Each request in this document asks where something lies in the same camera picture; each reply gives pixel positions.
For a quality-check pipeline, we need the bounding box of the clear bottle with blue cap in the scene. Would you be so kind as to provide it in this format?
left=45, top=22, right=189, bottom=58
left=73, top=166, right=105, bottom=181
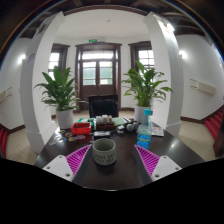
left=135, top=108, right=154, bottom=150

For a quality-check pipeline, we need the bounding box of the printed magazine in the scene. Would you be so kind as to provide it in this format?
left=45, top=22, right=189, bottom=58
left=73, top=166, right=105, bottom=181
left=151, top=122, right=165, bottom=138

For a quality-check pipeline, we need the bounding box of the leafy plant in white pot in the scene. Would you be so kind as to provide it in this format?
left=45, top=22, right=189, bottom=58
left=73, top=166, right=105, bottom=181
left=121, top=59, right=174, bottom=125
left=33, top=65, right=88, bottom=130

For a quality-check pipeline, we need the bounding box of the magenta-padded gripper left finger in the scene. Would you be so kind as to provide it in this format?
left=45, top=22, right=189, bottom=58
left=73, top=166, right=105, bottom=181
left=42, top=143, right=93, bottom=184

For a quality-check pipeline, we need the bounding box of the grey-green patterned mug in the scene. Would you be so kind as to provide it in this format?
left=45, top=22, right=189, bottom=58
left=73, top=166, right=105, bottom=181
left=91, top=137, right=118, bottom=166

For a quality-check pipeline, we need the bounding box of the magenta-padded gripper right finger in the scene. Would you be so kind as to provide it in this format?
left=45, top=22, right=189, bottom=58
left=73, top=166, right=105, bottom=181
left=133, top=143, right=183, bottom=184

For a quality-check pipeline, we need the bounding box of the dark-framed window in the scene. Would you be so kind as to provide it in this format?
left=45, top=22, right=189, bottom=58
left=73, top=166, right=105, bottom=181
left=48, top=43, right=70, bottom=81
left=128, top=40, right=156, bottom=73

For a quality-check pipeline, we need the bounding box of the white wall unit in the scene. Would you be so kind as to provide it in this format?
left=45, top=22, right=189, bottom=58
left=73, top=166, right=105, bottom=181
left=0, top=87, right=14, bottom=103
left=189, top=78, right=217, bottom=96

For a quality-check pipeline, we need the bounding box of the brown tray with white cups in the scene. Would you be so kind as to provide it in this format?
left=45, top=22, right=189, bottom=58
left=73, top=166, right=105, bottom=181
left=94, top=114, right=116, bottom=132

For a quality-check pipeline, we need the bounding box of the green box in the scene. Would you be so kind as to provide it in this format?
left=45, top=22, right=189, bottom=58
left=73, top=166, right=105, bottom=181
left=78, top=117, right=96, bottom=124

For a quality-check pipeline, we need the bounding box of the red plastic basket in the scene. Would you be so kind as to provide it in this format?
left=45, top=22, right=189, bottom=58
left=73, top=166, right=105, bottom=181
left=71, top=121, right=93, bottom=136

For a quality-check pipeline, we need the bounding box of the dark wooden double door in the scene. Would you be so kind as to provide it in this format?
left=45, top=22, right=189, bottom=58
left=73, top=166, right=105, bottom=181
left=74, top=42, right=123, bottom=109

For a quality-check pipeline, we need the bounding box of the green cloth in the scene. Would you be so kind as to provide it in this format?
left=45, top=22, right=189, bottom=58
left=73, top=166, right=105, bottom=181
left=112, top=116, right=127, bottom=127

